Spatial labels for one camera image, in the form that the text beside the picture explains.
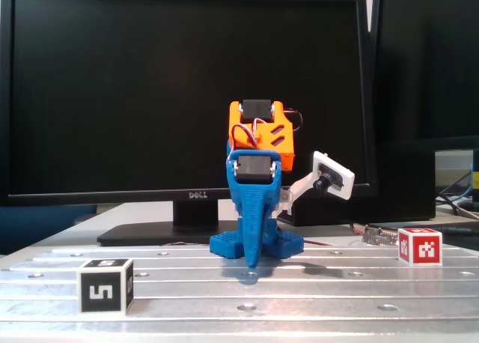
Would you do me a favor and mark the orange gripper housing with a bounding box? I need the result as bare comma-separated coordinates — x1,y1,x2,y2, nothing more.
225,100,296,273

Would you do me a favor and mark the black cube with white marker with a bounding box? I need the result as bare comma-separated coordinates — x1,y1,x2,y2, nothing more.
76,258,135,315

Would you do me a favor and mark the blue robot arm with base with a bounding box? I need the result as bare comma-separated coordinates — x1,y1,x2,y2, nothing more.
209,140,305,261

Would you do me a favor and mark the red cube with white marker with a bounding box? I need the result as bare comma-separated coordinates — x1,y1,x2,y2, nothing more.
397,227,443,266

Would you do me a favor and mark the small bare circuit board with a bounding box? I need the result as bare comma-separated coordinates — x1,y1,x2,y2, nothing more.
361,225,398,243

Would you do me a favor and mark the black plain monitor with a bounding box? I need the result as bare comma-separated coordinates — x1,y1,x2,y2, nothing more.
291,0,479,226

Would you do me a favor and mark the black Dell monitor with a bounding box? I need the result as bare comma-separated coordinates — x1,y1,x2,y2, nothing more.
0,0,377,246

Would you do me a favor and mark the dark blue seat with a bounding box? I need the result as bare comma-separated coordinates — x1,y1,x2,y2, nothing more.
0,204,98,256

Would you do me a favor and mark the red white black table cable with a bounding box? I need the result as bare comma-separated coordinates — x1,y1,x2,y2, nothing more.
302,223,370,246

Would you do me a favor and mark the aluminium slotted base plate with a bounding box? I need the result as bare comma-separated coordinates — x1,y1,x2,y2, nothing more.
0,243,479,335

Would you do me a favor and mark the multicoloured thin wire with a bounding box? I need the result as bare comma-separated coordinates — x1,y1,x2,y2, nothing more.
159,240,211,247

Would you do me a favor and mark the red white gripper servo cable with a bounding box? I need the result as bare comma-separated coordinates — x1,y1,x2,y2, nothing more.
231,109,304,149

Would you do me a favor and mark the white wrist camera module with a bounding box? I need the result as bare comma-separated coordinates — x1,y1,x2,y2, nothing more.
276,151,356,216

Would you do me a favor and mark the black background cable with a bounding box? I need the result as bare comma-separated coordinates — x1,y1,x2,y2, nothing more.
436,172,479,220

